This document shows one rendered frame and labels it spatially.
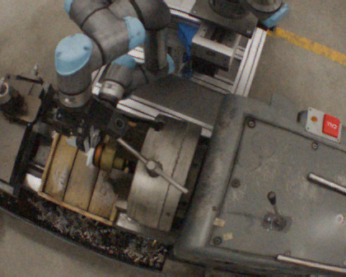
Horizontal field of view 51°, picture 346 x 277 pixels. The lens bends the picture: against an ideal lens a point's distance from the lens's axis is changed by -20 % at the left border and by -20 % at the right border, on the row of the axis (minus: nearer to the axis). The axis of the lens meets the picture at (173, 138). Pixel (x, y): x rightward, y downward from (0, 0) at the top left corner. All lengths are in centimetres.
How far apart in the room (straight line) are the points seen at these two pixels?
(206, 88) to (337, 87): 102
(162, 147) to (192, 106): 116
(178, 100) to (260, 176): 124
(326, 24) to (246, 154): 216
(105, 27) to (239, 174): 51
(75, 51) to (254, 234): 63
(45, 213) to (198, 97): 103
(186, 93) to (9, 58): 133
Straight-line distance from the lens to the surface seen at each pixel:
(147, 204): 112
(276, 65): 270
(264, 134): 112
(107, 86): 130
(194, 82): 229
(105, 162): 123
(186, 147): 111
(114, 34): 80
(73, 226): 173
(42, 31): 290
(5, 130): 152
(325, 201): 114
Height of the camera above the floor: 229
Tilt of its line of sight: 72 degrees down
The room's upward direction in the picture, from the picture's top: 4 degrees clockwise
